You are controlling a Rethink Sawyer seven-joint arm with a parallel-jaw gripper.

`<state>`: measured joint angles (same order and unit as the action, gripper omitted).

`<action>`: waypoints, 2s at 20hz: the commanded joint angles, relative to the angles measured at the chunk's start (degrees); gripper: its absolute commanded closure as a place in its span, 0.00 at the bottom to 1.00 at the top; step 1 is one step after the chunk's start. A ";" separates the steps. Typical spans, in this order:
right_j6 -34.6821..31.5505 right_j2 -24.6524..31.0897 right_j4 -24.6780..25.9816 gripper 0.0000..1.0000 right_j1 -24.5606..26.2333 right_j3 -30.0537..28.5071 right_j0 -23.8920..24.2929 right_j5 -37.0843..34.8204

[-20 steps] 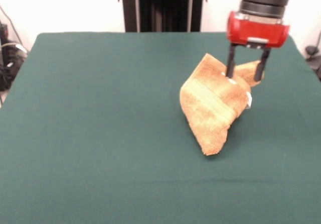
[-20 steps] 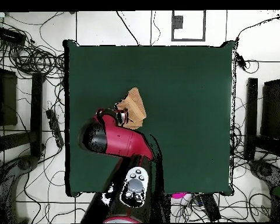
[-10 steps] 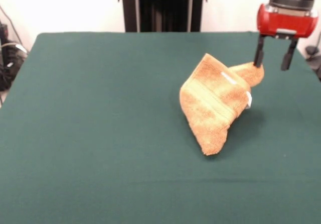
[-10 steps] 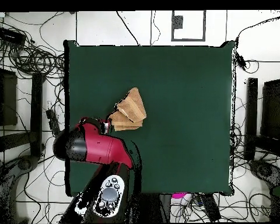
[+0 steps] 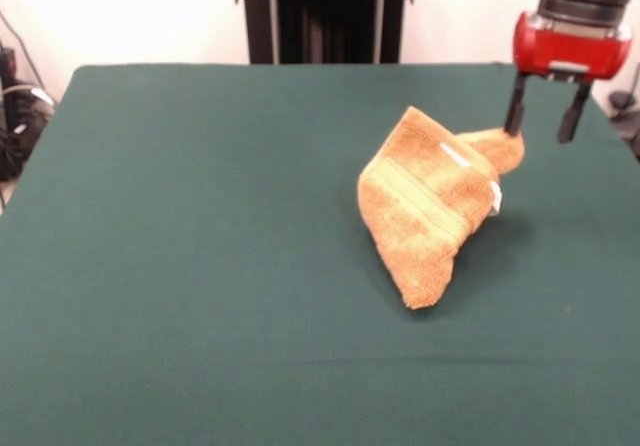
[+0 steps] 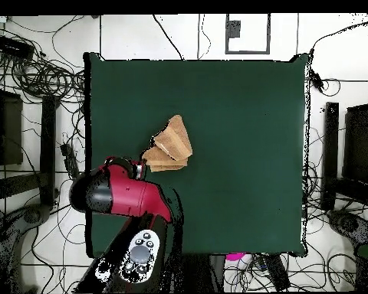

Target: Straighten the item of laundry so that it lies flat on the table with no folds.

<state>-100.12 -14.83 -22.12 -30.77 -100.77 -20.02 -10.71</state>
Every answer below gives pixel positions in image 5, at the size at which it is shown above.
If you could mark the black electronics box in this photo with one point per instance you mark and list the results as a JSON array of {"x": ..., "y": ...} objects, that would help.
[{"x": 7, "y": 60}]

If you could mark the black power adapter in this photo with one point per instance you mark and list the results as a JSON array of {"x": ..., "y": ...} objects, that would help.
[{"x": 621, "y": 101}]

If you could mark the dark green table cloth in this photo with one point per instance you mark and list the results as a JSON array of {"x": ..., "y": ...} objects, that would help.
[{"x": 200, "y": 266}]

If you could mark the black upright stand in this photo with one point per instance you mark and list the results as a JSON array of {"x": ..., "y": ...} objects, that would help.
[{"x": 260, "y": 16}]

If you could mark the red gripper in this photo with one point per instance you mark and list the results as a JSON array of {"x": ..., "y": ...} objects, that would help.
[{"x": 570, "y": 48}]

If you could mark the orange terry towel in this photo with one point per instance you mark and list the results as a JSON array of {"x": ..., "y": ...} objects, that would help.
[{"x": 415, "y": 216}]

